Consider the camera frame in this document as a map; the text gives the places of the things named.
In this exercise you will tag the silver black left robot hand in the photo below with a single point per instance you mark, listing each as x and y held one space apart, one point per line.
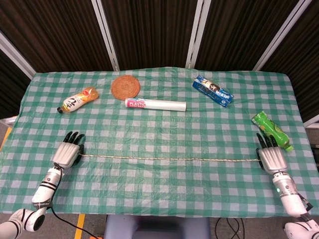
66 155

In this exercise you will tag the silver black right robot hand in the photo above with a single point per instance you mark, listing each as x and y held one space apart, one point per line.
272 158

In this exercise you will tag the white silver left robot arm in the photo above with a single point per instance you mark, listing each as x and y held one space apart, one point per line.
43 194

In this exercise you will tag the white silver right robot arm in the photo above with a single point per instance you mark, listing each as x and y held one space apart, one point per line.
290 196

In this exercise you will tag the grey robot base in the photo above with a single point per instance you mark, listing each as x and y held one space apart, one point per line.
157 227

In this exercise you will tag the green plastic drink bottle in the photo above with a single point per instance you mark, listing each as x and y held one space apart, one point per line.
271 129

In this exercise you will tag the orange tea plastic bottle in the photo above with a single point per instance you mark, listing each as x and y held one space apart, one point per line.
77 100

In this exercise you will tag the blue foil box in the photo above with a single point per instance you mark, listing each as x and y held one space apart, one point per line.
213 90

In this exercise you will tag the round woven rattan coaster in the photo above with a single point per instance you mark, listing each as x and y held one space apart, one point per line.
125 87

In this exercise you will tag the green white checked tablecloth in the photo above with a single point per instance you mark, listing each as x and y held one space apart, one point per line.
159 134

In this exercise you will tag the dark ribbed partition panel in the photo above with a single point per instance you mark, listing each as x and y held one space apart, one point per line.
152 32
49 32
239 32
301 62

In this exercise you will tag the plastic food wrap roll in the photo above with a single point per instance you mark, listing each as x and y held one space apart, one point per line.
159 104

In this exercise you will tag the white partition post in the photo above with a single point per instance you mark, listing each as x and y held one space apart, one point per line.
106 35
281 37
198 32
17 54

